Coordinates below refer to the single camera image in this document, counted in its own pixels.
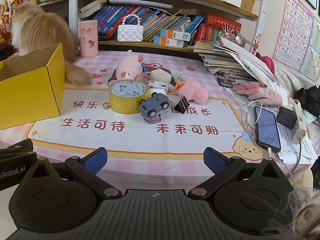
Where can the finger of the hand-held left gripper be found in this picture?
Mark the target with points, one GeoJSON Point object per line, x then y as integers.
{"type": "Point", "coordinates": [20, 146]}

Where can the black charger block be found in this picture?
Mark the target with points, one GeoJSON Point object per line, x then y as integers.
{"type": "Point", "coordinates": [286, 117]}

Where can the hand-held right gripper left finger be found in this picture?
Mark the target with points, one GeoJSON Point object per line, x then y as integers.
{"type": "Point", "coordinates": [96, 160]}

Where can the grey toy car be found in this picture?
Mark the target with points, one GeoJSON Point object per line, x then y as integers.
{"type": "Point", "coordinates": [152, 103]}

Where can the pink fuzzy plush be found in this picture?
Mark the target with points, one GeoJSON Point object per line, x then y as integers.
{"type": "Point", "coordinates": [195, 91]}

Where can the small blue toy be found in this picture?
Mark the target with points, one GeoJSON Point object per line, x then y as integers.
{"type": "Point", "coordinates": [143, 68]}

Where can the pink printed desk mat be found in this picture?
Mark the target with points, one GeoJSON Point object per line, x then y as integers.
{"type": "Point", "coordinates": [150, 140]}

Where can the black smartphone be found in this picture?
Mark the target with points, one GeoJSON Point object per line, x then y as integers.
{"type": "Point", "coordinates": [267, 127]}

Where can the lying thick books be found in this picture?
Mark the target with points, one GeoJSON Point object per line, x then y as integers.
{"type": "Point", "coordinates": [92, 6]}

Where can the mint green pen-shaped item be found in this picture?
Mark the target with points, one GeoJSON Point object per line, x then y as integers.
{"type": "Point", "coordinates": [178, 78]}

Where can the stack of books and papers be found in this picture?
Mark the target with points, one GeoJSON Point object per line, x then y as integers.
{"type": "Point", "coordinates": [215, 62]}

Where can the white power strip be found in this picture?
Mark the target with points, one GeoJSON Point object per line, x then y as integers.
{"type": "Point", "coordinates": [298, 122]}

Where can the pink pig plush toy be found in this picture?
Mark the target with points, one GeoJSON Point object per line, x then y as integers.
{"type": "Point", "coordinates": [127, 67]}

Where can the red thick dictionary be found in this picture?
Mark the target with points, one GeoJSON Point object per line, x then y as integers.
{"type": "Point", "coordinates": [222, 22]}

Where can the yellow tape roll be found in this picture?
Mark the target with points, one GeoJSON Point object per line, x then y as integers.
{"type": "Point", "coordinates": [120, 103]}

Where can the white paper sheets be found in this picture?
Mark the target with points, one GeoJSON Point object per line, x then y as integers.
{"type": "Point", "coordinates": [292, 147]}

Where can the orange clip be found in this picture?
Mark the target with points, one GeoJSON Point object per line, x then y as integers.
{"type": "Point", "coordinates": [178, 86]}

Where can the black binder clip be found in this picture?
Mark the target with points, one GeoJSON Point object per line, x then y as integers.
{"type": "Point", "coordinates": [181, 106]}

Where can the orange and white cat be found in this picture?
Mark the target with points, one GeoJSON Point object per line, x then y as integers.
{"type": "Point", "coordinates": [42, 30]}

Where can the small white box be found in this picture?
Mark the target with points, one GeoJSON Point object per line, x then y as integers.
{"type": "Point", "coordinates": [160, 91]}

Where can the glittery hair accessory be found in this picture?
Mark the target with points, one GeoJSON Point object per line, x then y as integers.
{"type": "Point", "coordinates": [233, 36]}

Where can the white box red label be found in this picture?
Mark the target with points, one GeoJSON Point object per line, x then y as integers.
{"type": "Point", "coordinates": [157, 84]}

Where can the row of colourful books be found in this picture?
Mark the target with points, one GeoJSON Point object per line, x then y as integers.
{"type": "Point", "coordinates": [155, 20]}

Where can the pink cylindrical container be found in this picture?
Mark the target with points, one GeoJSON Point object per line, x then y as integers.
{"type": "Point", "coordinates": [87, 40]}

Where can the black cloth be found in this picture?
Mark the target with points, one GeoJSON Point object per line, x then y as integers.
{"type": "Point", "coordinates": [307, 100]}

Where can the red festive decorations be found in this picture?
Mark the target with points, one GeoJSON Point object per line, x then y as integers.
{"type": "Point", "coordinates": [7, 17]}

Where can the red books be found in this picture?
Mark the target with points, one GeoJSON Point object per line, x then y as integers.
{"type": "Point", "coordinates": [205, 33]}

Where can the pile of papers and magazines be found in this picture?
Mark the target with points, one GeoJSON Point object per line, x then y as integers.
{"type": "Point", "coordinates": [255, 62]}

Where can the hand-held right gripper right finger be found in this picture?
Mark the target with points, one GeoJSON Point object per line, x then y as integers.
{"type": "Point", "coordinates": [215, 160]}

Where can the alphabet wall poster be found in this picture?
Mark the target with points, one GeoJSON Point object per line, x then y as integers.
{"type": "Point", "coordinates": [292, 30]}

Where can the white quilted pearl handbag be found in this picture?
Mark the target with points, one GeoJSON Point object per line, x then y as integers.
{"type": "Point", "coordinates": [130, 33]}

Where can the white foam block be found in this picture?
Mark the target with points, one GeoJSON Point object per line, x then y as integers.
{"type": "Point", "coordinates": [161, 75]}

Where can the yellow cardboard box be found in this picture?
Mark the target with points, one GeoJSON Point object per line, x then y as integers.
{"type": "Point", "coordinates": [30, 97]}

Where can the white flat board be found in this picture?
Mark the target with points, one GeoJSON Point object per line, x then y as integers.
{"type": "Point", "coordinates": [140, 3]}

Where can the pink knitted gloves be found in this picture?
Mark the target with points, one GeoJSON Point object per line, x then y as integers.
{"type": "Point", "coordinates": [250, 88]}

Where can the red cloth bag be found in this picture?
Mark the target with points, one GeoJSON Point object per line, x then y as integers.
{"type": "Point", "coordinates": [267, 63]}

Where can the colourful chart wall poster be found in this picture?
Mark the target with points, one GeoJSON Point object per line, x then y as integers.
{"type": "Point", "coordinates": [312, 55]}

